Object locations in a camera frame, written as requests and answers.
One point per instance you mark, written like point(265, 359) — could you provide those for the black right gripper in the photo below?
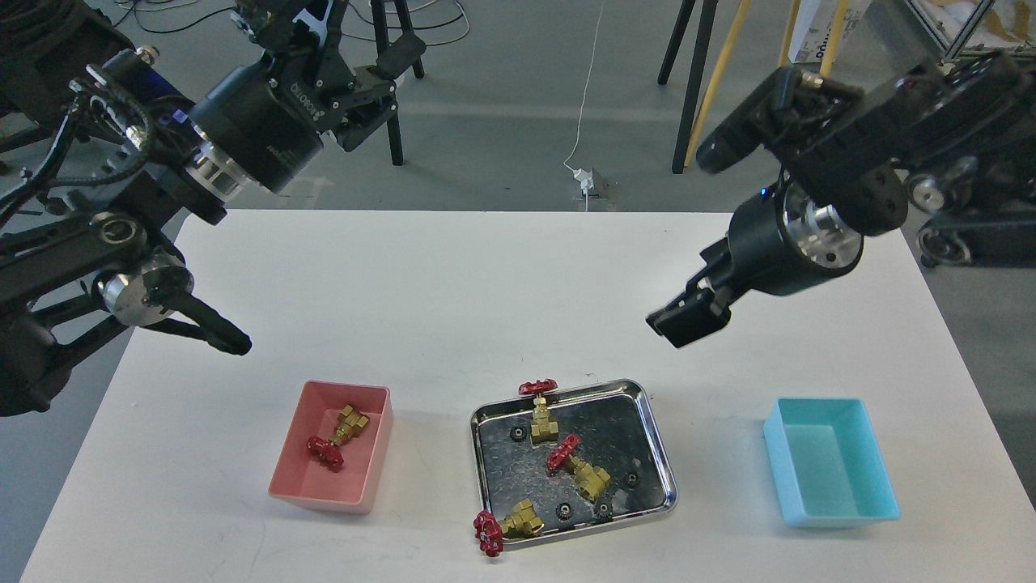
point(779, 242)

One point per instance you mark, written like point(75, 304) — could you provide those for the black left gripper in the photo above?
point(269, 117)

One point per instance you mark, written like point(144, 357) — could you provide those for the brass valve red handle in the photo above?
point(327, 451)
point(522, 522)
point(592, 482)
point(543, 426)

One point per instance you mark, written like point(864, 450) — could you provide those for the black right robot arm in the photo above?
point(958, 146)

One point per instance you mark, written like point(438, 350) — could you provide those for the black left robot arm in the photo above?
point(129, 151)

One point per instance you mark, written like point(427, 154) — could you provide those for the light blue plastic box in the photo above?
point(826, 464)

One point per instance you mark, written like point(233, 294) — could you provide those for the white cardboard box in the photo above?
point(812, 27)

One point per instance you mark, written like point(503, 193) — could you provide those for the pink plastic box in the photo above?
point(299, 479)

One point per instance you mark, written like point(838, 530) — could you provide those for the black stand legs left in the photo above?
point(394, 59)

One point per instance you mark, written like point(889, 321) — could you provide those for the black stand legs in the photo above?
point(394, 59)
point(702, 43)

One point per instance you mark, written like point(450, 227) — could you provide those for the shiny metal tray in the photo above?
point(618, 432)

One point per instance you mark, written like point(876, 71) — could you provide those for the black office chair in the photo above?
point(44, 44)

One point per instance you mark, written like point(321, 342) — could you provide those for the black stand legs right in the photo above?
point(702, 43)

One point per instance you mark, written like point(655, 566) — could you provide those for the yellow wooden legs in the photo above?
point(771, 36)

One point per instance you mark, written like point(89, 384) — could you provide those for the brass valve top red handle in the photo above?
point(543, 426)

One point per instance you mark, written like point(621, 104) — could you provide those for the brass valve bottom red handle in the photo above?
point(522, 522)

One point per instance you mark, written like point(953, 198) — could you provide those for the aluminium frame cart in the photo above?
point(961, 29)

